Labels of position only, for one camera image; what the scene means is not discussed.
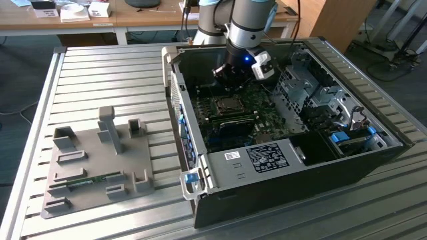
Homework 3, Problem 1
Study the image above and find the silver CPU chip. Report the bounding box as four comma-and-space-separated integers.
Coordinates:
221, 97, 240, 109

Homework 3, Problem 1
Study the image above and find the metal socket cover frame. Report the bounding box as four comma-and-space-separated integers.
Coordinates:
213, 94, 247, 115

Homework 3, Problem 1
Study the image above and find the silver metal drive cage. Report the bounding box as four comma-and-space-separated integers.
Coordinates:
272, 44, 350, 135

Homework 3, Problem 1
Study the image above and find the green motherboard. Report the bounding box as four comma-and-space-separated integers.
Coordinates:
189, 83, 310, 154

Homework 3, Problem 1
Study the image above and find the black graphics card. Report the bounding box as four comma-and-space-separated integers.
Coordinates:
216, 119, 258, 141

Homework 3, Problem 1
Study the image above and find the white cardboard box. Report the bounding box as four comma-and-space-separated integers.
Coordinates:
179, 1, 201, 21

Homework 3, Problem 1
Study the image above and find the silver chipset heatsink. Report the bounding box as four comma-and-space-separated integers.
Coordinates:
255, 134, 274, 145

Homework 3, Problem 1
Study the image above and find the wooden desk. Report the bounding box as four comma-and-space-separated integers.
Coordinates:
0, 0, 119, 38
115, 0, 302, 46

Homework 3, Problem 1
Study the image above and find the wooden cabinet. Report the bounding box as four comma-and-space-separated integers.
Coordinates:
278, 0, 380, 55

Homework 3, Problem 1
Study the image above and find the dark round object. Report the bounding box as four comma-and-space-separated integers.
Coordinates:
124, 0, 163, 9

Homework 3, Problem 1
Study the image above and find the blue disk carrier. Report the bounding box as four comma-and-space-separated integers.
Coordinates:
328, 131, 352, 146
364, 126, 380, 151

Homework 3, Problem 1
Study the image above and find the grey power supply unit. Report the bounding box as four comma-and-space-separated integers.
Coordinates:
199, 138, 307, 195

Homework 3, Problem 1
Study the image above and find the white printed box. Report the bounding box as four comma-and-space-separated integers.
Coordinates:
87, 2, 112, 19

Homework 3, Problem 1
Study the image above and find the open black PC case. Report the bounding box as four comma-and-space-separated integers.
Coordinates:
160, 36, 419, 230

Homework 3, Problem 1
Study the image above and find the white round holder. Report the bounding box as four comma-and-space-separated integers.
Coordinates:
59, 3, 92, 24

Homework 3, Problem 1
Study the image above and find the grey parts rack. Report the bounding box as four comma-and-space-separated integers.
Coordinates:
39, 106, 157, 220

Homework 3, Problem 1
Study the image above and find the green RAM stick on rack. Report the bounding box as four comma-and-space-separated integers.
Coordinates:
64, 171, 121, 188

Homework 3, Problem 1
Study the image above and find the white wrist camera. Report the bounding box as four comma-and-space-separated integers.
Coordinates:
248, 48, 276, 81

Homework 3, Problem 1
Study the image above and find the black plastic bracket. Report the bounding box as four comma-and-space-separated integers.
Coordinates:
302, 104, 339, 131

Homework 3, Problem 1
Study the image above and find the black cable bundle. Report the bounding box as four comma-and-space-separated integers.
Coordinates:
346, 106, 372, 131

